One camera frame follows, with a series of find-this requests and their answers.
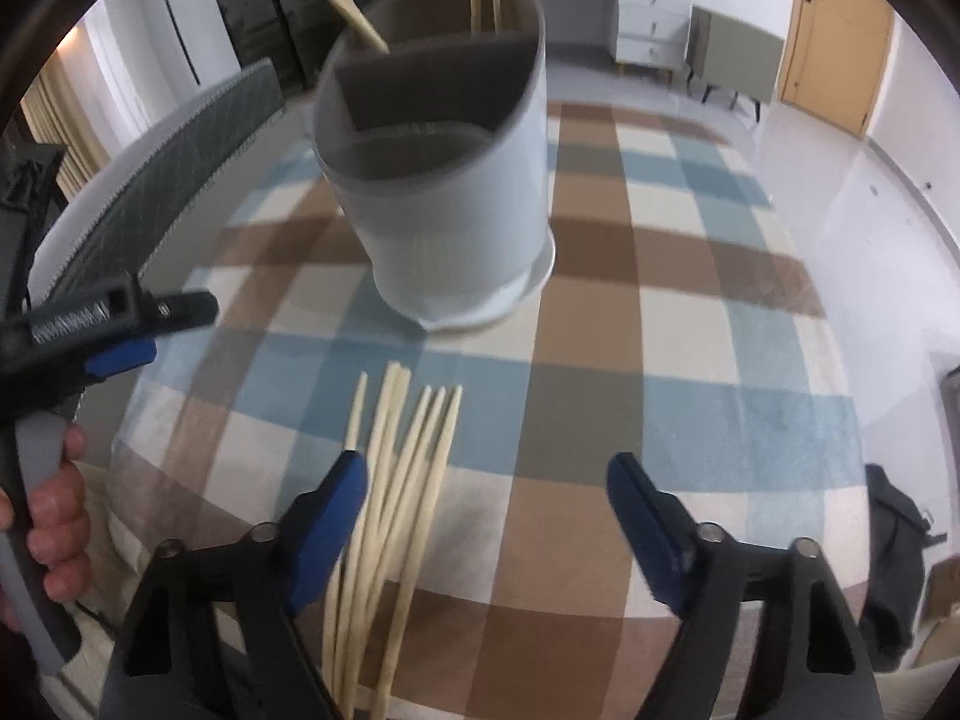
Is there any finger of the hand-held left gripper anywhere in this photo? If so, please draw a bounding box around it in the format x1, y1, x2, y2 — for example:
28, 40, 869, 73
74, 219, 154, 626
112, 291, 220, 335
82, 340, 157, 380

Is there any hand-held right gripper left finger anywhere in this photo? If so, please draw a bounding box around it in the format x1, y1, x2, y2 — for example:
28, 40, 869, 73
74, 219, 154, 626
101, 448, 370, 720

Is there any beige curtain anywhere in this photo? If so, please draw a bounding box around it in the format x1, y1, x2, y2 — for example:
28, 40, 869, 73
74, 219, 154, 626
22, 22, 106, 196

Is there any yellow wooden door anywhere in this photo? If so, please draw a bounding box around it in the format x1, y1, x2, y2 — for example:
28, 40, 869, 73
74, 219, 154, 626
778, 0, 897, 140

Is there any white vanity desk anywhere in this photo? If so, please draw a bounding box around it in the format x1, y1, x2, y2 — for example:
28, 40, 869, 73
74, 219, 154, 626
491, 0, 692, 80

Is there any dark grey quilted mattress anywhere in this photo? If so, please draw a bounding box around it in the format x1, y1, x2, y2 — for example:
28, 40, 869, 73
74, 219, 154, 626
26, 58, 284, 316

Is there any black bag on floor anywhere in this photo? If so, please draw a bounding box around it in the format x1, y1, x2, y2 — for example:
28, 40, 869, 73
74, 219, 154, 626
859, 463, 947, 674

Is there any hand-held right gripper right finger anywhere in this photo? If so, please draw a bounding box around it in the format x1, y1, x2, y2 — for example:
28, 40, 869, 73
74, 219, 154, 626
606, 452, 886, 720

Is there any person's left hand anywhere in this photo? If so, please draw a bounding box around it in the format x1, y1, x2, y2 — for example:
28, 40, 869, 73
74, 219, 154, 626
0, 424, 92, 635

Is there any bundle of wooden chopsticks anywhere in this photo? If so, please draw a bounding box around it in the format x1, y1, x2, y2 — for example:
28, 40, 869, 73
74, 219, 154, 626
321, 361, 462, 720

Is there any dark glass cabinet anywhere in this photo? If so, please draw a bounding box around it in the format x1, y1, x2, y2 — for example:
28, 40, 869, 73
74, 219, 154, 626
217, 0, 338, 83

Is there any grey nightstand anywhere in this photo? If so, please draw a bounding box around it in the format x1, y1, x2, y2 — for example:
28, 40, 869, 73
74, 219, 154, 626
686, 6, 777, 125

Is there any grey and white utensil holder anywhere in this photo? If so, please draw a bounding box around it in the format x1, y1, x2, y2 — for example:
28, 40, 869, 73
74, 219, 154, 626
311, 0, 557, 335

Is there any checkered tablecloth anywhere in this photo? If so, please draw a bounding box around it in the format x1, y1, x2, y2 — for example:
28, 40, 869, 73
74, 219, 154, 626
105, 94, 871, 720

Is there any white wardrobe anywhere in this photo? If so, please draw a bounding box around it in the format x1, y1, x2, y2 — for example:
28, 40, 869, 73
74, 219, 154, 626
82, 0, 248, 143

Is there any grey mattress bed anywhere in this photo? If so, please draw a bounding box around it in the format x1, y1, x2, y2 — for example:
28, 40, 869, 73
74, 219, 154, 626
139, 94, 320, 293

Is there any brown cardboard box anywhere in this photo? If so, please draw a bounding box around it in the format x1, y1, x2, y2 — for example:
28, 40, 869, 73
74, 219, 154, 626
911, 562, 960, 672

